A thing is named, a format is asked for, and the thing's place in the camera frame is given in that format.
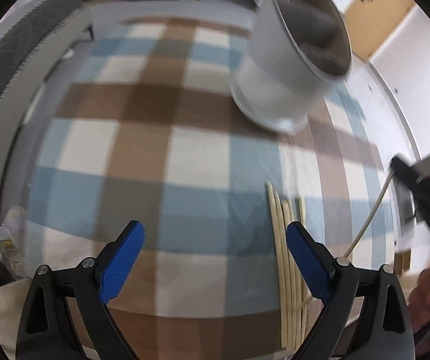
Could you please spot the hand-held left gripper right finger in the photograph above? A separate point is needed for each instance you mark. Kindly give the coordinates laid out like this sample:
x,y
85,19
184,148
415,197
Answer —
x,y
310,262

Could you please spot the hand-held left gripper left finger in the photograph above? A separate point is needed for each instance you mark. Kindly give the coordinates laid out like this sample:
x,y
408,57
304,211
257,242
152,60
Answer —
x,y
121,266

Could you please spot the bundle of wooden chopsticks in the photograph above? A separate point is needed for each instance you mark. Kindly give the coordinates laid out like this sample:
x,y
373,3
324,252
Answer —
x,y
284,270

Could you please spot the single wooden chopstick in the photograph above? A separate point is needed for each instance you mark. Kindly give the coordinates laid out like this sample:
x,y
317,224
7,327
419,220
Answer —
x,y
369,217

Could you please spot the white grey utensil holder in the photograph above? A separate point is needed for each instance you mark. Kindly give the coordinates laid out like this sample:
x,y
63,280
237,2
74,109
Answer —
x,y
275,82

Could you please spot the cardboard box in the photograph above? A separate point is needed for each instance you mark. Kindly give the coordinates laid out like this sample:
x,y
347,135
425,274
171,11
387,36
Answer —
x,y
403,261

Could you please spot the checked tablecloth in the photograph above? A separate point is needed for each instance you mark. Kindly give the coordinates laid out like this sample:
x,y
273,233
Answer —
x,y
143,150

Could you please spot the tan wooden door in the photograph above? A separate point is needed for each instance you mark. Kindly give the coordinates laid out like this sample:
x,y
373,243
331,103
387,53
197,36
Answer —
x,y
380,11

